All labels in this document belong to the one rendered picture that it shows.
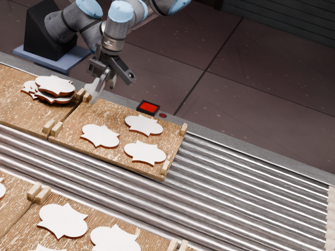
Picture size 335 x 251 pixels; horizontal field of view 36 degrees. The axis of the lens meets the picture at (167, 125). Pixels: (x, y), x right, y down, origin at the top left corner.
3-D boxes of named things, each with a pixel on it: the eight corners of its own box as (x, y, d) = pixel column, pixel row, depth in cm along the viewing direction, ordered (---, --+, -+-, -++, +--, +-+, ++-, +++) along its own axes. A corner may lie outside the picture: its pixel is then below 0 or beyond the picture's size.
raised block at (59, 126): (58, 127, 176) (59, 120, 174) (63, 129, 175) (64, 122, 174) (50, 135, 170) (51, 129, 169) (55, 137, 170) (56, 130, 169)
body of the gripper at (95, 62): (95, 66, 181) (103, 37, 175) (116, 77, 180) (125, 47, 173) (84, 74, 175) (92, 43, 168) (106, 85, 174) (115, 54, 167)
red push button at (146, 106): (143, 104, 207) (144, 101, 206) (157, 109, 206) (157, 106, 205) (138, 110, 202) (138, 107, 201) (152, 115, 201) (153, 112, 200)
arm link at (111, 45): (129, 37, 171) (118, 44, 164) (125, 48, 174) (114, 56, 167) (109, 27, 172) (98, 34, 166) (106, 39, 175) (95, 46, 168)
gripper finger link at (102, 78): (96, 91, 176) (107, 69, 176) (100, 94, 175) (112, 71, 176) (92, 89, 171) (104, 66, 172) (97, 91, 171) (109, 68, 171)
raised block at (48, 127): (50, 124, 176) (51, 118, 174) (55, 126, 176) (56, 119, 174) (42, 133, 171) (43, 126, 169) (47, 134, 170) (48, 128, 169)
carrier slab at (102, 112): (87, 97, 200) (88, 94, 199) (186, 131, 196) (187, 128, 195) (48, 141, 170) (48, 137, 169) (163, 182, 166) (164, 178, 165)
